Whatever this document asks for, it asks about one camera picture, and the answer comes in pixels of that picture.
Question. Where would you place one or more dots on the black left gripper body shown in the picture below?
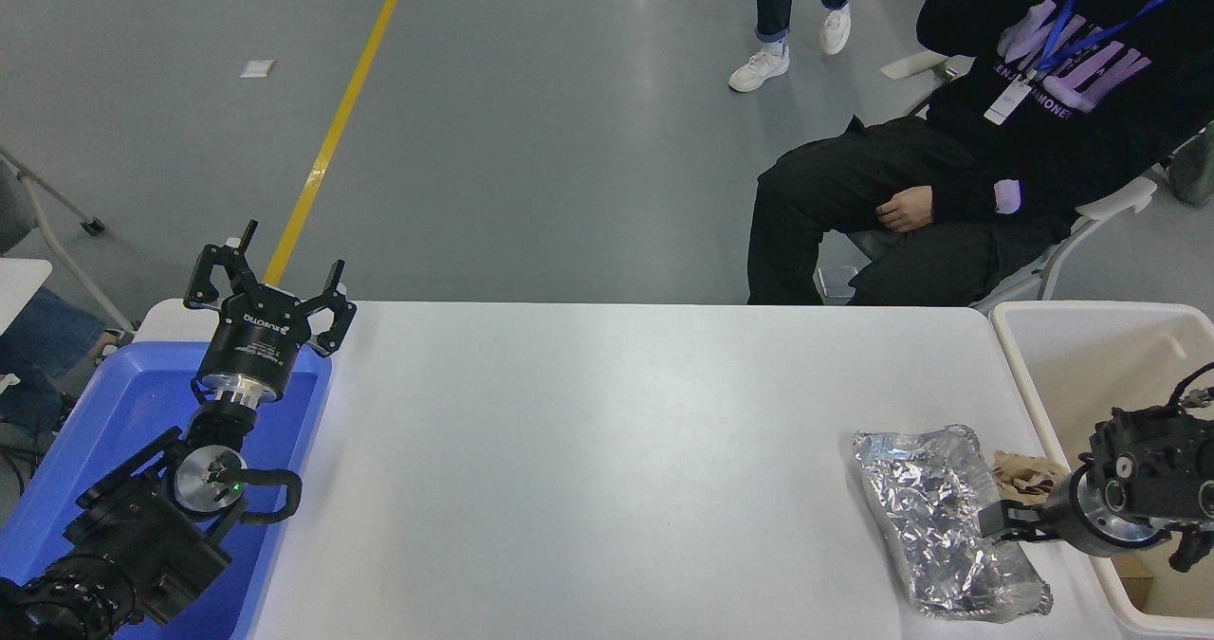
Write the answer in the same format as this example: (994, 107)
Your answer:
(256, 341)

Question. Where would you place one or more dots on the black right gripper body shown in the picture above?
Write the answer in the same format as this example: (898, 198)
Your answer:
(1057, 517)

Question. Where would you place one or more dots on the foil tray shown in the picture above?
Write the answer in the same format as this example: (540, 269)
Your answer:
(929, 517)

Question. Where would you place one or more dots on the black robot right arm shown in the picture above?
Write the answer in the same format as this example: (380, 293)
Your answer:
(1157, 469)

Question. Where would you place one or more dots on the person's left hand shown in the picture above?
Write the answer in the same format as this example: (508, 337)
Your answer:
(906, 209)

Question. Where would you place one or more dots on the crumpled tan paper ball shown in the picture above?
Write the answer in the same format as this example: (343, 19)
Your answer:
(1029, 474)

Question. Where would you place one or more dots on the large pale bin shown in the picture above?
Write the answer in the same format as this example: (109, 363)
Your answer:
(1091, 374)

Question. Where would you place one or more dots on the blue plastic tray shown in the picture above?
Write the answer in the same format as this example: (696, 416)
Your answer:
(123, 403)

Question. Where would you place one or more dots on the person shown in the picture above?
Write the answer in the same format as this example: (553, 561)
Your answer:
(773, 5)
(43, 332)
(1193, 171)
(835, 185)

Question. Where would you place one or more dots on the white side table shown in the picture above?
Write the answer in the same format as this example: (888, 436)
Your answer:
(19, 284)

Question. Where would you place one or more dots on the white paper scrap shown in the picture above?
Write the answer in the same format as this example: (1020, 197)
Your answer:
(257, 67)

